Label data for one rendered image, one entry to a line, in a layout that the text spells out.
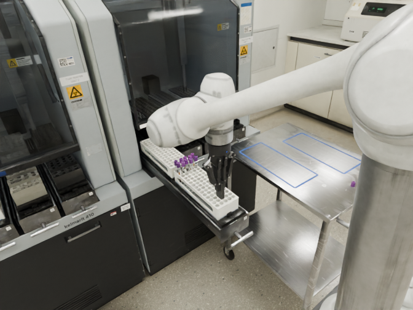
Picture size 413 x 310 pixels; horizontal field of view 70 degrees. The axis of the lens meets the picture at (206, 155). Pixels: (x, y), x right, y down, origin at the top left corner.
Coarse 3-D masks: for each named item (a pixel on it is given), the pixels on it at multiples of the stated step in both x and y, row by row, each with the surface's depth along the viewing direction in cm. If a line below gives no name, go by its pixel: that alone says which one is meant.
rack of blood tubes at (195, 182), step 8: (200, 168) 122; (176, 176) 120; (184, 176) 119; (192, 176) 117; (200, 176) 117; (184, 184) 119; (192, 184) 114; (200, 184) 113; (208, 184) 113; (192, 192) 117; (200, 192) 110; (208, 192) 110; (224, 192) 108; (200, 200) 114; (208, 200) 105; (216, 200) 106; (224, 200) 105; (232, 200) 104; (208, 208) 110; (216, 208) 101; (224, 208) 103; (232, 208) 106; (216, 216) 103
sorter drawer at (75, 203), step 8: (48, 176) 132; (88, 184) 126; (56, 192) 122; (72, 192) 120; (80, 192) 120; (88, 192) 121; (64, 200) 117; (72, 200) 118; (80, 200) 120; (88, 200) 123; (96, 200) 125; (64, 208) 118; (72, 208) 120; (80, 208) 122; (96, 208) 122; (72, 216) 117
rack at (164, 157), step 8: (144, 144) 142; (152, 144) 140; (144, 152) 142; (152, 152) 134; (160, 152) 135; (168, 152) 133; (176, 152) 134; (152, 160) 137; (160, 160) 128; (168, 160) 128; (160, 168) 132; (168, 168) 124
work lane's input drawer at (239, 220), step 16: (144, 160) 141; (160, 176) 130; (176, 192) 121; (192, 208) 114; (240, 208) 108; (208, 224) 107; (224, 224) 102; (240, 224) 107; (224, 240) 105; (240, 240) 103
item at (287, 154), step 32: (288, 128) 157; (256, 160) 133; (288, 160) 132; (320, 160) 131; (352, 160) 130; (288, 192) 114; (320, 192) 113; (352, 192) 112; (256, 224) 172; (288, 224) 171; (288, 256) 153; (320, 256) 111; (320, 288) 137
